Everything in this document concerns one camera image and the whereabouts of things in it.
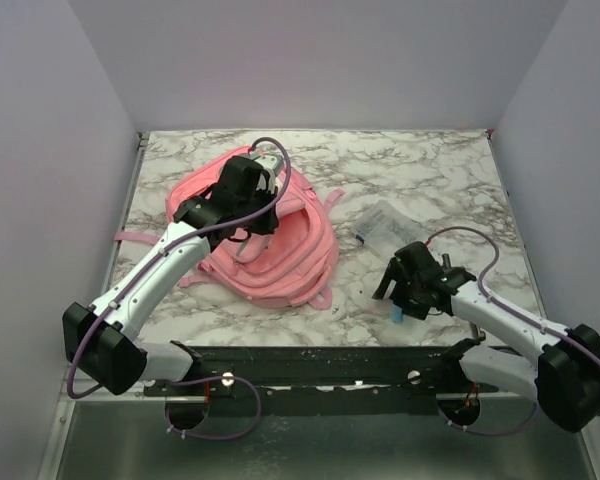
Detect pink student backpack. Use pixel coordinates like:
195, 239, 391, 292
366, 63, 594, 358
114, 146, 346, 309

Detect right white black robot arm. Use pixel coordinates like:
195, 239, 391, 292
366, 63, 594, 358
373, 241, 600, 433

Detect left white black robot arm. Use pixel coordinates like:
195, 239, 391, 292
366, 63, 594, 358
62, 148, 291, 399

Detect clear plastic bag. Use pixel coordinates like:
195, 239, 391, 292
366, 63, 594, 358
351, 200, 429, 261

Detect black metal clamp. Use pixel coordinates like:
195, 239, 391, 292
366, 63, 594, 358
442, 253, 453, 272

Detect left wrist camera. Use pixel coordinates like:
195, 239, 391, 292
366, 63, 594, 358
251, 152, 284, 192

